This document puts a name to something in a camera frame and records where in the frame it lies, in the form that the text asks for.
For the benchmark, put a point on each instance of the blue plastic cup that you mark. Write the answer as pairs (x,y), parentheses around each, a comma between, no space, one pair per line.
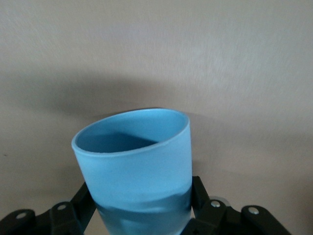
(137,171)

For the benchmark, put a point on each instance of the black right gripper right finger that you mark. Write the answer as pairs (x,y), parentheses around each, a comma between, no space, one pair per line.
(220,220)

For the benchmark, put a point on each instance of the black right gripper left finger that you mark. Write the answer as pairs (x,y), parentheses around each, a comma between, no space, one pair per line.
(49,220)

